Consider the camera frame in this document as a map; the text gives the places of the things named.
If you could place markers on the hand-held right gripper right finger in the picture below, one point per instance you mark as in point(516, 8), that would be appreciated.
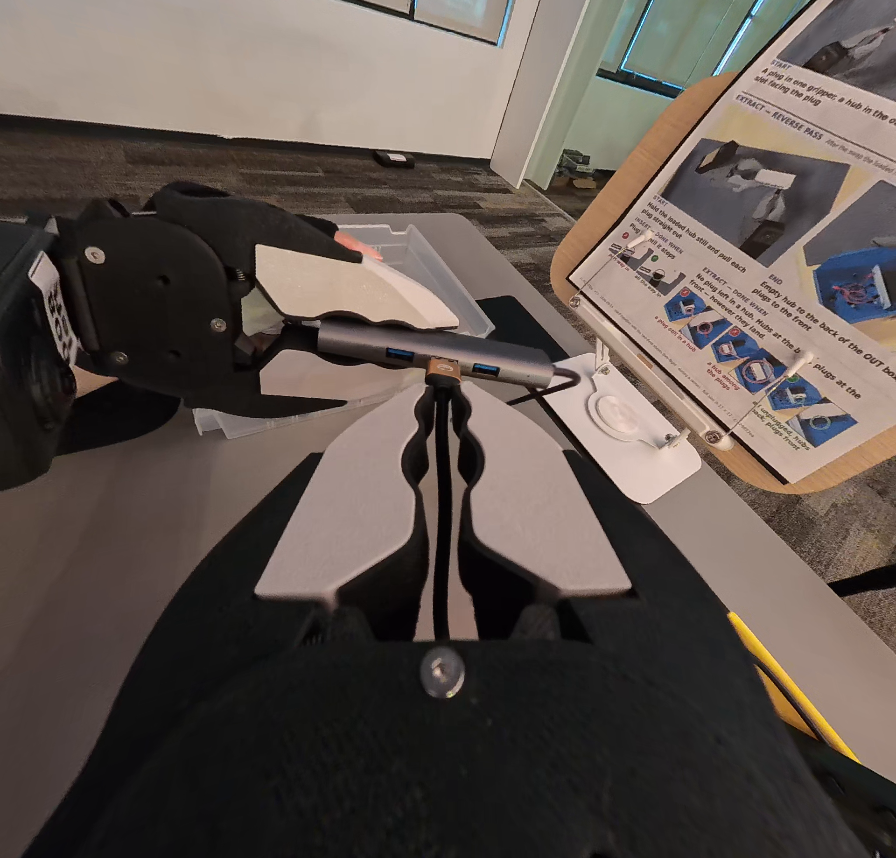
point(546, 522)

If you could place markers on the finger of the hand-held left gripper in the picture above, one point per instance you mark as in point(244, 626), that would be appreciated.
point(308, 382)
point(336, 284)

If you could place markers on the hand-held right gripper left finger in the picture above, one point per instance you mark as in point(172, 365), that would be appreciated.
point(343, 522)

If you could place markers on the grey USB hub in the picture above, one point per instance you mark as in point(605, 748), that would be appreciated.
point(364, 340)

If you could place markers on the clear plastic bin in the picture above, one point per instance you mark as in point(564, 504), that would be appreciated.
point(434, 270)

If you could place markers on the yellow storage bin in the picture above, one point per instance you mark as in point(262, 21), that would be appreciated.
point(770, 690)

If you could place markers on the person's left hand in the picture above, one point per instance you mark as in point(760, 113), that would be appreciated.
point(358, 245)

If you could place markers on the white metal stand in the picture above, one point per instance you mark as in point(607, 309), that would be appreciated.
point(651, 466)

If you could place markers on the small black flat device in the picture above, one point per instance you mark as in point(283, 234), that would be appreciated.
point(393, 159)

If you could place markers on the instruction sheet on wooden stand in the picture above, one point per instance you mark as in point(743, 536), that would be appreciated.
point(616, 207)

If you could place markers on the printed instruction sheet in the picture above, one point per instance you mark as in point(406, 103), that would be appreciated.
point(770, 312)

